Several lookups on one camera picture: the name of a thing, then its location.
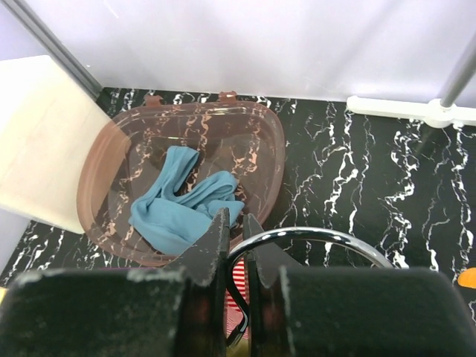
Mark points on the red white striped top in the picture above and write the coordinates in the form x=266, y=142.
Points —
x=236, y=287

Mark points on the white rectangular bin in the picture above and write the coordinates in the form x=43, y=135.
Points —
x=48, y=125

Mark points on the orange plastic hanger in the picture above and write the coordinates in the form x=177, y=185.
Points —
x=467, y=278

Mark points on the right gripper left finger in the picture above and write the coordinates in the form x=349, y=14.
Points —
x=176, y=310

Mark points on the white grey clothes rack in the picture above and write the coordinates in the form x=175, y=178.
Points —
x=438, y=113

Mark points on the brown transparent oval basket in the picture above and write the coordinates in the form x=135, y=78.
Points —
x=241, y=137

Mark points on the blue tank top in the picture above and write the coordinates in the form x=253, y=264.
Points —
x=171, y=223

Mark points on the yellow plastic hanger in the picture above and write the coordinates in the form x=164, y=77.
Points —
x=312, y=234

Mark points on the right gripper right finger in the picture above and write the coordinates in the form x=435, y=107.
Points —
x=342, y=311

